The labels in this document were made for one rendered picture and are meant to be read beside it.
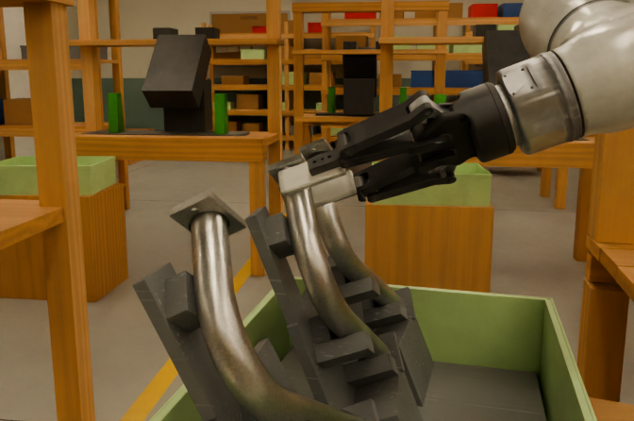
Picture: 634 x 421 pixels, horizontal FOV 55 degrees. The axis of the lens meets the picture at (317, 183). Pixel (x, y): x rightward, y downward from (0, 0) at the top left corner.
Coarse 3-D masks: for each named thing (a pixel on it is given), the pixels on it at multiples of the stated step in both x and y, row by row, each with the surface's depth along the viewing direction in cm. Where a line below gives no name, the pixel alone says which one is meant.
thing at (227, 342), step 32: (192, 224) 49; (224, 224) 49; (192, 256) 47; (224, 256) 47; (224, 288) 45; (224, 320) 43; (224, 352) 43; (256, 384) 43; (256, 416) 45; (288, 416) 46; (320, 416) 50; (352, 416) 57
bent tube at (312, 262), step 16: (288, 160) 63; (304, 160) 63; (272, 176) 64; (304, 192) 62; (288, 208) 62; (304, 208) 61; (288, 224) 61; (304, 224) 60; (304, 240) 59; (320, 240) 60; (304, 256) 59; (320, 256) 59; (304, 272) 59; (320, 272) 58; (320, 288) 58; (336, 288) 59; (320, 304) 59; (336, 304) 59; (336, 320) 60; (352, 320) 62; (384, 352) 72
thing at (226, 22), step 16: (224, 16) 1105; (240, 16) 1101; (256, 16) 1098; (288, 16) 1091; (224, 32) 1110; (240, 32) 1106; (224, 48) 1115; (240, 48) 1111; (256, 48) 1108; (256, 64) 1113; (480, 64) 1063
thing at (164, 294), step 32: (160, 288) 46; (192, 288) 46; (160, 320) 45; (192, 320) 45; (192, 352) 46; (256, 352) 56; (192, 384) 45; (224, 384) 48; (288, 384) 59; (224, 416) 46
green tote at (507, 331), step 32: (416, 288) 93; (256, 320) 83; (448, 320) 93; (480, 320) 91; (512, 320) 90; (544, 320) 88; (448, 352) 94; (480, 352) 92; (512, 352) 91; (544, 352) 86; (544, 384) 85; (576, 384) 64; (160, 416) 58; (192, 416) 64; (576, 416) 61
